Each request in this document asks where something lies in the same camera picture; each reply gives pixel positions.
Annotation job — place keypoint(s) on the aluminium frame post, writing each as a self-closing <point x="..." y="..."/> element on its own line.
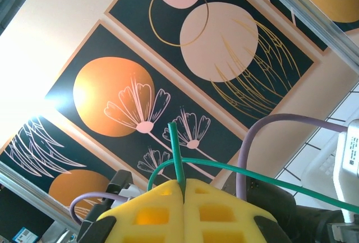
<point x="308" y="10"/>
<point x="33" y="192"/>

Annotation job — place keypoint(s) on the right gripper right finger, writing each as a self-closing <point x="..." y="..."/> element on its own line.
<point x="221" y="199"/>

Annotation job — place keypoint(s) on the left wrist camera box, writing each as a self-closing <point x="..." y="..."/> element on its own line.
<point x="350" y="156"/>

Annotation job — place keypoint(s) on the small blue box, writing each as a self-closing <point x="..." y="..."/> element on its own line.
<point x="25" y="234"/>

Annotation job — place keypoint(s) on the white plastic basket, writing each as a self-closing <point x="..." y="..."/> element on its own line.
<point x="322" y="164"/>

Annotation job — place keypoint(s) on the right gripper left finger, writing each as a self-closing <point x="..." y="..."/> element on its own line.
<point x="146" y="201"/>

